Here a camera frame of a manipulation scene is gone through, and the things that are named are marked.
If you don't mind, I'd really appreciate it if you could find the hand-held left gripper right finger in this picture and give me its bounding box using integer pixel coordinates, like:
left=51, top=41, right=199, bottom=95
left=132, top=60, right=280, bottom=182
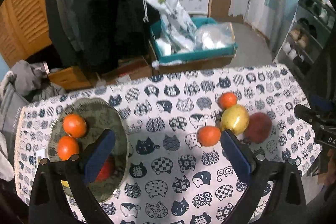
left=217, top=130, right=307, bottom=224

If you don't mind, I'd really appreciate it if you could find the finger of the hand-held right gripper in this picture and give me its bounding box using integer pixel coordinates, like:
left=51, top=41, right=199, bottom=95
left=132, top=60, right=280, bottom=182
left=294, top=104, right=336, bottom=127
left=310, top=95, right=332, bottom=112

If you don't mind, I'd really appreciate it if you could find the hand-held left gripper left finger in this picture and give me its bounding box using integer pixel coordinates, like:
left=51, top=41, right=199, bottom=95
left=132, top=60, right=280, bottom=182
left=28, top=129, right=116, bottom=224

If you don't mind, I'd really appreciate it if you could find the red apple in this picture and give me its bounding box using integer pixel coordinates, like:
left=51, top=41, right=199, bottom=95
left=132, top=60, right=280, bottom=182
left=94, top=154, right=116, bottom=183
left=243, top=112, right=273, bottom=144

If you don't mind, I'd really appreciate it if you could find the orange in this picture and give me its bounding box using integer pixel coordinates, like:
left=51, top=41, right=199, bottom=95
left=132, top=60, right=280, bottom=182
left=62, top=114, right=87, bottom=138
left=218, top=92, right=238, bottom=109
left=197, top=126, right=221, bottom=147
left=57, top=135, right=80, bottom=161

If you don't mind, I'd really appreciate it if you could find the yellow-green apple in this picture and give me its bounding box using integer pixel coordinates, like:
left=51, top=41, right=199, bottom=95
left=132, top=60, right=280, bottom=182
left=220, top=105, right=250, bottom=135

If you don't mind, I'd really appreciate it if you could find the green glass plate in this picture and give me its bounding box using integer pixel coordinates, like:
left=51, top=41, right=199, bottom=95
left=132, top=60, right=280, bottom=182
left=47, top=97, right=129, bottom=202

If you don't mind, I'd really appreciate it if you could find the person's right hand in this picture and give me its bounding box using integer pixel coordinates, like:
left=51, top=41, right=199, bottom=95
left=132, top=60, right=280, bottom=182
left=323, top=151, right=336, bottom=201

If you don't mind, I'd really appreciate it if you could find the dark brown coat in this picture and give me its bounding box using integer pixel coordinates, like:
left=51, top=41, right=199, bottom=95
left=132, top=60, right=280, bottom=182
left=304, top=40, right=336, bottom=109

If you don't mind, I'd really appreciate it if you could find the cat print tablecloth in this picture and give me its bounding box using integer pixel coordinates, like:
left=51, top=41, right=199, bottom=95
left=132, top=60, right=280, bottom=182
left=13, top=64, right=319, bottom=224

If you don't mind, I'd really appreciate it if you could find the shoe rack with shoes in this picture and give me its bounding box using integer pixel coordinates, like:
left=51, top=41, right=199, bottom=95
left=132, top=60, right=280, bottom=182
left=282, top=0, right=334, bottom=73

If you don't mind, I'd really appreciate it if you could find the wooden drawer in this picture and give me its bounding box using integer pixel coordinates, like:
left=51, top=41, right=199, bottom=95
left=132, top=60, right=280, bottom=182
left=47, top=66, right=92, bottom=90

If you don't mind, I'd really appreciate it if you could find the grey shoe rack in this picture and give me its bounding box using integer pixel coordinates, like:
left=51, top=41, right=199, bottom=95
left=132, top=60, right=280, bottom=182
left=273, top=0, right=336, bottom=80

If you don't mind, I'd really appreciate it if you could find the grey fabric bag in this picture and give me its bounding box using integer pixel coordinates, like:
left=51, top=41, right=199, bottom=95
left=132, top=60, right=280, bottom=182
left=0, top=72, right=29, bottom=182

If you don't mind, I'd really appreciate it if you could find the grey clothes pile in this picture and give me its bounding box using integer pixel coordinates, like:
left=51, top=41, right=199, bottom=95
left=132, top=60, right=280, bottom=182
left=10, top=60, right=66, bottom=102

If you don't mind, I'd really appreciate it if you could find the silver pipe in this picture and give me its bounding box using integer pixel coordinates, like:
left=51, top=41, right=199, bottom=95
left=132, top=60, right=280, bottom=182
left=265, top=0, right=286, bottom=54

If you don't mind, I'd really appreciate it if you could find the teal box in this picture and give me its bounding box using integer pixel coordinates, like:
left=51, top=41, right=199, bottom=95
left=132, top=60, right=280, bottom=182
left=150, top=17, right=238, bottom=64

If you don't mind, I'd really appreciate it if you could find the clear plastic bag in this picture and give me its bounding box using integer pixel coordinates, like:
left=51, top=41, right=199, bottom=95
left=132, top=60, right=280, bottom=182
left=194, top=22, right=235, bottom=51

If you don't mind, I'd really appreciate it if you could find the black hooded coat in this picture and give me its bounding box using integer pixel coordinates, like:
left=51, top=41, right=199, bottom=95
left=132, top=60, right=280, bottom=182
left=79, top=0, right=155, bottom=73

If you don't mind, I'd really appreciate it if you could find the white rice bag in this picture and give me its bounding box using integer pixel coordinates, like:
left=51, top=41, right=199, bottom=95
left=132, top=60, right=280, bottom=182
left=132, top=0, right=198, bottom=52

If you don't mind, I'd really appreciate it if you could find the wooden louvered wardrobe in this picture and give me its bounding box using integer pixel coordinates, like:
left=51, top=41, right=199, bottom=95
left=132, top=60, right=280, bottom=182
left=0, top=0, right=53, bottom=68

